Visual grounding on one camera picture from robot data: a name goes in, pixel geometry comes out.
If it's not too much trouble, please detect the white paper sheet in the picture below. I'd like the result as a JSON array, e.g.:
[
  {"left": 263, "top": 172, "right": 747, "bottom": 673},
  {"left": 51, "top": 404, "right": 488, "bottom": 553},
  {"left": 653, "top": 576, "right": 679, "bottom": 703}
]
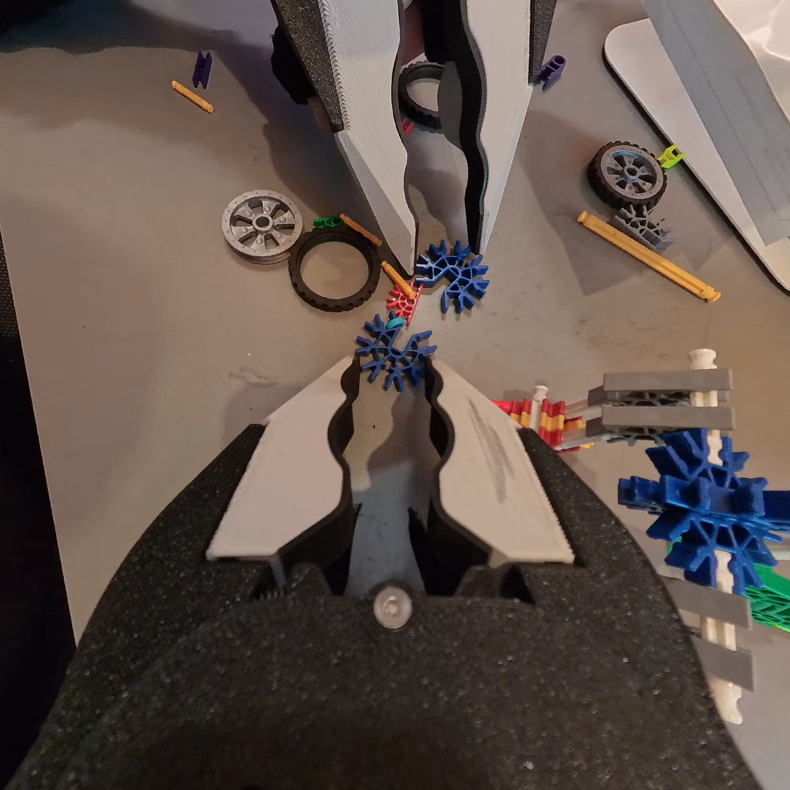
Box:
[{"left": 604, "top": 17, "right": 790, "bottom": 291}]

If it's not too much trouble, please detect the black rubber toy tyre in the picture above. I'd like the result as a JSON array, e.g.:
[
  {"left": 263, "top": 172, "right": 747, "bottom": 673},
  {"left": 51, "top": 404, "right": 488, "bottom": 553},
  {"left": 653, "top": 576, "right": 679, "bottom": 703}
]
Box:
[
  {"left": 397, "top": 60, "right": 446, "bottom": 132},
  {"left": 288, "top": 231, "right": 379, "bottom": 314}
]

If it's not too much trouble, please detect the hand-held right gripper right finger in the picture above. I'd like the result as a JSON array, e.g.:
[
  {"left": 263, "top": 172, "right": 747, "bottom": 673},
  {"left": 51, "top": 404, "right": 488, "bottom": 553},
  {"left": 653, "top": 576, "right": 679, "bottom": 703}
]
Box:
[{"left": 423, "top": 355, "right": 576, "bottom": 567}]

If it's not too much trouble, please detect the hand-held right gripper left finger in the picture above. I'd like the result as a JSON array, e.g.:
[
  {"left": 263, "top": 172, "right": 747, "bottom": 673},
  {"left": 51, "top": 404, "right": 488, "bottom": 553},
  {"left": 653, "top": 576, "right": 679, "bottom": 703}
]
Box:
[{"left": 205, "top": 355, "right": 362, "bottom": 565}]

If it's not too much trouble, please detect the grey toy wheel with tyre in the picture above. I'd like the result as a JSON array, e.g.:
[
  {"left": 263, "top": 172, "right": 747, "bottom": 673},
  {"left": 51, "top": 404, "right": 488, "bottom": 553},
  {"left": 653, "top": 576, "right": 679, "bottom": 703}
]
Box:
[{"left": 586, "top": 142, "right": 669, "bottom": 214}]

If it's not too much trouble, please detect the grey toy connector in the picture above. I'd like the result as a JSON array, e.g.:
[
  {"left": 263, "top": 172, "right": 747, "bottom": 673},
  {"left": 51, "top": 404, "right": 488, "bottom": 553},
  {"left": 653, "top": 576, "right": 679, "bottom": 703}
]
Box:
[{"left": 611, "top": 204, "right": 674, "bottom": 253}]

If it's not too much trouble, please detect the blue snowflake toy connector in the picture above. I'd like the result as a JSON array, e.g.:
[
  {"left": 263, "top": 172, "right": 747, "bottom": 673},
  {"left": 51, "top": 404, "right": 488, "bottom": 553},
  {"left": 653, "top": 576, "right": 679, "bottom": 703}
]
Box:
[
  {"left": 414, "top": 239, "right": 491, "bottom": 317},
  {"left": 355, "top": 314, "right": 439, "bottom": 392}
]

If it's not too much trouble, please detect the grey toy wheel hub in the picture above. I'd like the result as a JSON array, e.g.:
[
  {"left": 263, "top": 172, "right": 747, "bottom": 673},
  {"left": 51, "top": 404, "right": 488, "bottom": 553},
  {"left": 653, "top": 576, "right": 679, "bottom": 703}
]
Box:
[{"left": 221, "top": 191, "right": 304, "bottom": 267}]

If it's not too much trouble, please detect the red toy connector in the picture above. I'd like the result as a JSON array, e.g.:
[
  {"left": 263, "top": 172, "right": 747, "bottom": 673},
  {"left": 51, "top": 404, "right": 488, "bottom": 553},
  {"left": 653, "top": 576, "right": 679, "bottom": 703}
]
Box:
[{"left": 386, "top": 283, "right": 423, "bottom": 317}]

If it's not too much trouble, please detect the long yellow toy rod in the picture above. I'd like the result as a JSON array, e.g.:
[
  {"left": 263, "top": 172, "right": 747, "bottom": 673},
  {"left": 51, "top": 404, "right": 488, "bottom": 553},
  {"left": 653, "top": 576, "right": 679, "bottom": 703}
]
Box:
[{"left": 577, "top": 210, "right": 722, "bottom": 304}]

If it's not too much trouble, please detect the colourful construction toy figure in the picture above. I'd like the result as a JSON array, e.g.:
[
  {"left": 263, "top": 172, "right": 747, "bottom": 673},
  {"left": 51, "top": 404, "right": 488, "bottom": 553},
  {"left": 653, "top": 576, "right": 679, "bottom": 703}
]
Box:
[{"left": 490, "top": 349, "right": 790, "bottom": 726}]

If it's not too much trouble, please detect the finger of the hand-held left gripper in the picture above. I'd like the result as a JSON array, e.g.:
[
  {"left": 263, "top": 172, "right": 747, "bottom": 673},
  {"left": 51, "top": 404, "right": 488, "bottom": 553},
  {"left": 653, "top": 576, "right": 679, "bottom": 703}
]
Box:
[
  {"left": 318, "top": 0, "right": 421, "bottom": 277},
  {"left": 423, "top": 0, "right": 534, "bottom": 255}
]

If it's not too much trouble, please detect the short yellow toy rod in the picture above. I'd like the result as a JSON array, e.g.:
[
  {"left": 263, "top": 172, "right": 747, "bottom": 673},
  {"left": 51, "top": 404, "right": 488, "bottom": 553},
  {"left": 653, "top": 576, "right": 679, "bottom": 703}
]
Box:
[
  {"left": 339, "top": 214, "right": 383, "bottom": 249},
  {"left": 381, "top": 260, "right": 416, "bottom": 296},
  {"left": 171, "top": 80, "right": 215, "bottom": 114}
]

